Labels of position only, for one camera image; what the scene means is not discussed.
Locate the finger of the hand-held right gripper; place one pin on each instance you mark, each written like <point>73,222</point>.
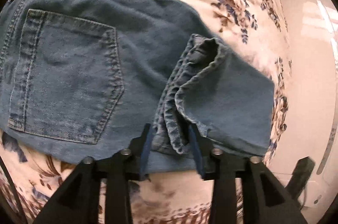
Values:
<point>302,176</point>

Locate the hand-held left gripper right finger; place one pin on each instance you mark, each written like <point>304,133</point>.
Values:
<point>196,152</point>

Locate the blue denim pants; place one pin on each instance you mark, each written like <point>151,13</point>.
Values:
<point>79,68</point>

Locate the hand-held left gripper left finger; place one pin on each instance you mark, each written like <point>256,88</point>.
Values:
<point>145,150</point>

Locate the white headboard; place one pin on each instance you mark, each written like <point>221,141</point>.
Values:
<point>303,81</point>

